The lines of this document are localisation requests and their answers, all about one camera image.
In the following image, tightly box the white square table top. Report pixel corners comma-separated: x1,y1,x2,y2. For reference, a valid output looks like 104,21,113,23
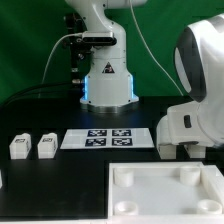
108,162,224,224

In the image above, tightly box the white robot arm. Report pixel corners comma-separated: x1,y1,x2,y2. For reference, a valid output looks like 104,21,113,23
65,0,224,147

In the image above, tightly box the white marker sheet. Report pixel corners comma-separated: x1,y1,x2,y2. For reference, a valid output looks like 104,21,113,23
61,128,154,149

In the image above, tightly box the white obstacle bar right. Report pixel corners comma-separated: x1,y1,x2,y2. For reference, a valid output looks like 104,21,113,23
202,166,224,207

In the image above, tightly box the white piece left edge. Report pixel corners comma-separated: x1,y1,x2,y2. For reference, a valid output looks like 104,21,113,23
0,170,3,189

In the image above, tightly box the black cable bundle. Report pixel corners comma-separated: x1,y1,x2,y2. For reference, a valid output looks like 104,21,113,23
0,81,84,109

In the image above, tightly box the black camera stand pole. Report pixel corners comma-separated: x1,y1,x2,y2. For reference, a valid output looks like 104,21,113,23
63,12,93,84

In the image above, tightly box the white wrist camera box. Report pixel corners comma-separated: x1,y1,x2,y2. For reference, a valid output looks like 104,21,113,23
156,102,205,146

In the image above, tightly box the white cable right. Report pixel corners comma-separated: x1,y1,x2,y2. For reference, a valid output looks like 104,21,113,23
128,0,185,97

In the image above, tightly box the white camera cable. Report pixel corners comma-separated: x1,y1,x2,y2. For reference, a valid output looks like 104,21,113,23
41,32,84,84

